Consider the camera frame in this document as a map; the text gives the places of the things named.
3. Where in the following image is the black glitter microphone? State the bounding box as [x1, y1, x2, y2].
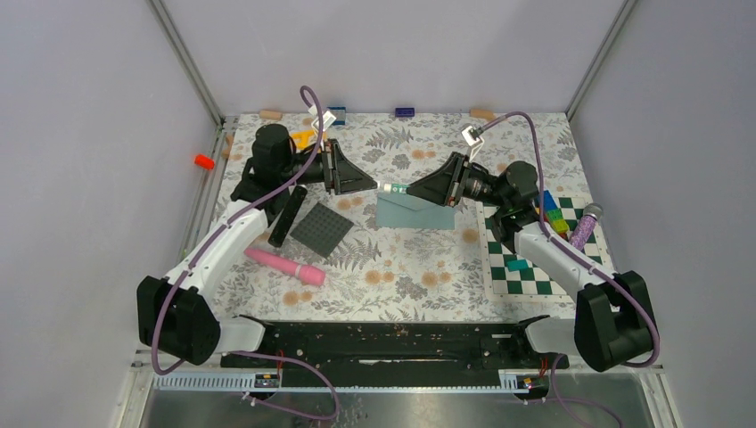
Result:
[267, 185, 308, 248]

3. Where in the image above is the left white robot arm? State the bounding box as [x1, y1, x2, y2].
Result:
[136, 124, 377, 366]

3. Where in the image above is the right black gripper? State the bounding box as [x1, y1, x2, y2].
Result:
[407, 152, 510, 209]

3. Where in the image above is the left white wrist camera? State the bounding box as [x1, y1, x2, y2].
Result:
[308, 104, 336, 131]

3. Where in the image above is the green white glue stick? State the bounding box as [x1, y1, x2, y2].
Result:
[377, 183, 408, 194]

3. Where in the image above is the floral table mat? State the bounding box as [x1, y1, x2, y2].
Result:
[211, 112, 588, 323]

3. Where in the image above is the yellow triangle toy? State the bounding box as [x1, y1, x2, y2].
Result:
[290, 129, 320, 152]

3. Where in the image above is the left wooden cylinder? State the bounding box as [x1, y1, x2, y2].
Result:
[259, 110, 283, 121]

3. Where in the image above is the orange red cap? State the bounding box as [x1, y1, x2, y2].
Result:
[193, 154, 216, 170]

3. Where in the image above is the right wooden cylinder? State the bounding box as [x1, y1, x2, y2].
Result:
[469, 108, 497, 122]

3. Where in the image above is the blue lego brick stack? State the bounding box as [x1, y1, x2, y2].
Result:
[328, 106, 347, 126]

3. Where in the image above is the teal small block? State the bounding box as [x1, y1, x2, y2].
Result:
[505, 259, 530, 272]

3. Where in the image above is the light blue envelope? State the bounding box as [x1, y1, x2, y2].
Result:
[375, 193, 456, 230]

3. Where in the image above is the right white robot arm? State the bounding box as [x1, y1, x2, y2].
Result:
[407, 152, 661, 372]

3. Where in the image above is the wooden cylinder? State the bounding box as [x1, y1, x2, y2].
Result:
[469, 108, 497, 122]
[259, 110, 283, 121]

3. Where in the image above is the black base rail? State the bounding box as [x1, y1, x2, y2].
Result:
[220, 321, 569, 388]

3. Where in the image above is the grey lego baseplate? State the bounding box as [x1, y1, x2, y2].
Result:
[291, 202, 354, 259]

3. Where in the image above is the dark purple lego brick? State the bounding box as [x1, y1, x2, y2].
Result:
[394, 107, 415, 118]

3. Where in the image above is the rainbow lego brick stack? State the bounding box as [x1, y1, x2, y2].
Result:
[541, 190, 570, 238]

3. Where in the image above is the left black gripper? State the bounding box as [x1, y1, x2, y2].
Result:
[279, 139, 377, 194]

